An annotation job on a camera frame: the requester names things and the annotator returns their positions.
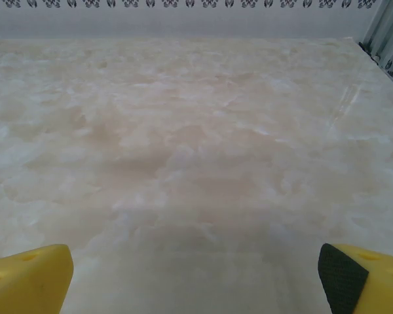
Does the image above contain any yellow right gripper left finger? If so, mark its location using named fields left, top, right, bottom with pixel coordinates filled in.
left=0, top=243, right=75, bottom=314

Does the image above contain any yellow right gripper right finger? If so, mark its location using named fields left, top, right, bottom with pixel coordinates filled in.
left=317, top=242, right=393, bottom=314

